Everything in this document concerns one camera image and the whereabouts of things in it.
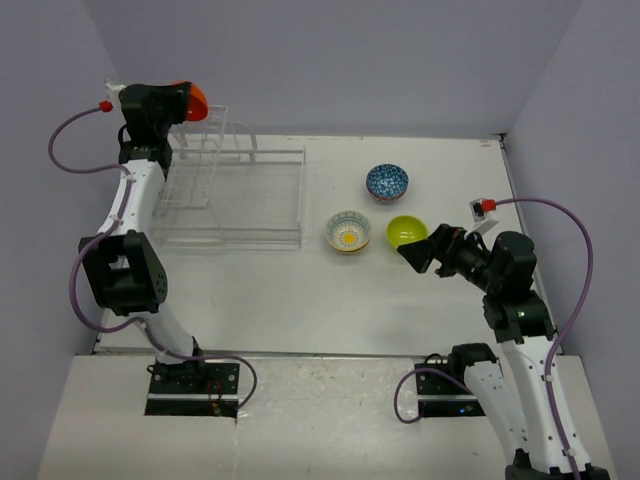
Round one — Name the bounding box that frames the lime green bowl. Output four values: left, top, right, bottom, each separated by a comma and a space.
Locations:
386, 215, 429, 249

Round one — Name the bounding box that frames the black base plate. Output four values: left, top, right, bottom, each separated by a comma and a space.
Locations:
144, 361, 240, 419
414, 353, 485, 418

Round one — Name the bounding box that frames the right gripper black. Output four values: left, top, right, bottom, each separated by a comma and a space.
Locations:
398, 222, 501, 292

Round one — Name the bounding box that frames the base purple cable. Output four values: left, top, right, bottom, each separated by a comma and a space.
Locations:
149, 329, 259, 414
393, 367, 471, 424

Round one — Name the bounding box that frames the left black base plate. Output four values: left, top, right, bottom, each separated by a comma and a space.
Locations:
144, 361, 240, 419

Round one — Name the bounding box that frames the red patterned bowl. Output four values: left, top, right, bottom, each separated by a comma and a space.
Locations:
369, 191, 405, 205

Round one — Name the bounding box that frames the yellow patterned bowl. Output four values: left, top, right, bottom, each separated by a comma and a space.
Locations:
324, 210, 372, 254

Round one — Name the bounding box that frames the white wire dish rack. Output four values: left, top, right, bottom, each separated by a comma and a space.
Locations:
151, 106, 306, 251

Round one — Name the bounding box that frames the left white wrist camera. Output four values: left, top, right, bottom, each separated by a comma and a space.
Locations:
105, 79, 126, 108

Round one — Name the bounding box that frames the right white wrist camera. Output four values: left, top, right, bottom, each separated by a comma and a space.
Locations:
466, 198, 499, 236

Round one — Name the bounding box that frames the orange bowl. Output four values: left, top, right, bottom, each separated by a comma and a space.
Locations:
172, 81, 209, 122

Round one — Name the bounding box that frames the blue patterned bowl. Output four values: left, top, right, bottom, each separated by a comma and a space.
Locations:
365, 164, 409, 199

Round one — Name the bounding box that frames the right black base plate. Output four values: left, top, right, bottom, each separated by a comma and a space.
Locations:
414, 353, 485, 418

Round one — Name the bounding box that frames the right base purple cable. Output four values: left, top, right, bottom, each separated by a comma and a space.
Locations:
393, 367, 471, 424

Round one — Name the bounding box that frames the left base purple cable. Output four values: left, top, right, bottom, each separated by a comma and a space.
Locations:
149, 329, 259, 414

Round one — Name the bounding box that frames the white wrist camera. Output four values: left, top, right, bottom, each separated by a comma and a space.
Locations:
105, 79, 126, 108
466, 198, 499, 236

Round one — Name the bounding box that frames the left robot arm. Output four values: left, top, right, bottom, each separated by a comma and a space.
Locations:
74, 82, 208, 396

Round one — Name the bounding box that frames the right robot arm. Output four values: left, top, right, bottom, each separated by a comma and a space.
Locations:
397, 224, 610, 479

